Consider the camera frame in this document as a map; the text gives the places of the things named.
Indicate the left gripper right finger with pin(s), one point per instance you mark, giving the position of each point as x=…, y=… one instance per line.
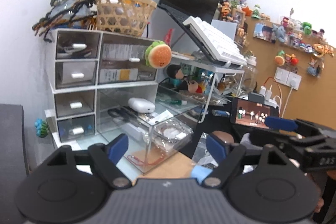
x=229, y=158

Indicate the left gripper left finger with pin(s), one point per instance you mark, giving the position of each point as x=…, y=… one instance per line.
x=104, y=158

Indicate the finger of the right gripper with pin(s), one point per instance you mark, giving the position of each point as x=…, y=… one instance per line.
x=307, y=130

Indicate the white drawer organizer cabinet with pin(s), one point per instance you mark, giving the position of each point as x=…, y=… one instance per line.
x=91, y=72

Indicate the smartphone showing video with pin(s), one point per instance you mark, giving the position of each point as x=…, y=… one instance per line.
x=251, y=114

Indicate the blue white eraser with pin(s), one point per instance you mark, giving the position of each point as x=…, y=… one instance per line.
x=220, y=113

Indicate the white earbuds case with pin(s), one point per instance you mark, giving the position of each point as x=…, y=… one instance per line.
x=141, y=105

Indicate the green white toothpaste tube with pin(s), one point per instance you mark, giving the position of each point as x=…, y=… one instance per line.
x=176, y=102

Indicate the cartoon boy plush doll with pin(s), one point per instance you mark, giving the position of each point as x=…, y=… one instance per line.
x=181, y=81

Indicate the yellow white medicine packet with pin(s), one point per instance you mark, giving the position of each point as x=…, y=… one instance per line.
x=117, y=75

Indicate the white keyboard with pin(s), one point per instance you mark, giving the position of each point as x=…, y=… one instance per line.
x=220, y=46

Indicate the white desk riser shelf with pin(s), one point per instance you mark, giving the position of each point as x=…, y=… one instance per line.
x=220, y=69

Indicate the printed paper receipt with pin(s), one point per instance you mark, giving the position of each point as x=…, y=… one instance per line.
x=122, y=52

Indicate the hamburger plush toy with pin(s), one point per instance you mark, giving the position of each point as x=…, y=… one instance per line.
x=158, y=55

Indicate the red plastic packet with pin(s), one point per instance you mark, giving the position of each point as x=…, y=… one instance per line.
x=168, y=36

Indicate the woven bamboo basket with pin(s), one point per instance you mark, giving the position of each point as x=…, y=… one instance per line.
x=128, y=17

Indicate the black yarn bundle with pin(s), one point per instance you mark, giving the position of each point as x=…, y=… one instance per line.
x=66, y=14

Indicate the black handled scissors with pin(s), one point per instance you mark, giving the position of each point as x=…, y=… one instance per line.
x=120, y=115

